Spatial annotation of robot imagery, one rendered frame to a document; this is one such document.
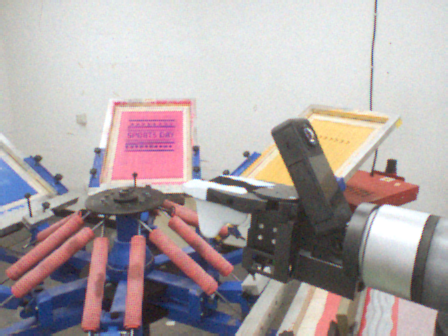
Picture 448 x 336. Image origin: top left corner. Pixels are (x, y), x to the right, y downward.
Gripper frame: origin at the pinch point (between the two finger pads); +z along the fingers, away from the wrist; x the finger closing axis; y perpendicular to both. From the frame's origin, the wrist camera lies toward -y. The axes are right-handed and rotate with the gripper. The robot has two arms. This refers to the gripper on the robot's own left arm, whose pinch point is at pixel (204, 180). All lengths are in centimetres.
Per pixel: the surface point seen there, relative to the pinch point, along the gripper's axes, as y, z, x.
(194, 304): 60, 51, 61
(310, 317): 54, 14, 73
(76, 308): 70, 91, 41
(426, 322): 45, -17, 79
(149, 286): 59, 70, 58
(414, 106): -19, 35, 269
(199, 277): 49, 48, 60
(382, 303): 46, -4, 84
